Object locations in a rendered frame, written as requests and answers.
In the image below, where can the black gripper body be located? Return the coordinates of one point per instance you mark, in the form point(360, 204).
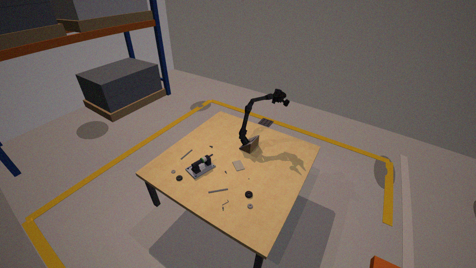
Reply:
point(279, 99)

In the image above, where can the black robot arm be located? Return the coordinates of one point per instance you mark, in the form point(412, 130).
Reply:
point(248, 109)

